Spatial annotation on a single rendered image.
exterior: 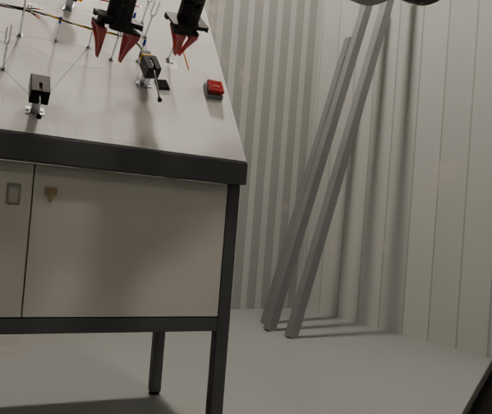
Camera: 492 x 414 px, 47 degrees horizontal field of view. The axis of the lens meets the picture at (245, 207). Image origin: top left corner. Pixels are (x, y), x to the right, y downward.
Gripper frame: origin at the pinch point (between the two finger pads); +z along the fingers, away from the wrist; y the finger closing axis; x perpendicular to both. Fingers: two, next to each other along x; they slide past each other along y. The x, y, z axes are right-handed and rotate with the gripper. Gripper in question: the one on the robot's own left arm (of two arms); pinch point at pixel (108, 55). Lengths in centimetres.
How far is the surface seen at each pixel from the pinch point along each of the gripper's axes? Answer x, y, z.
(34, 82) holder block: -13.1, 11.8, 13.9
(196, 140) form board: -10.7, -34.8, 21.2
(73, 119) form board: -15.3, -0.1, 22.6
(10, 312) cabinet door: 10, 11, 67
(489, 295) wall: -34, -271, 97
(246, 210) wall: -209, -209, 148
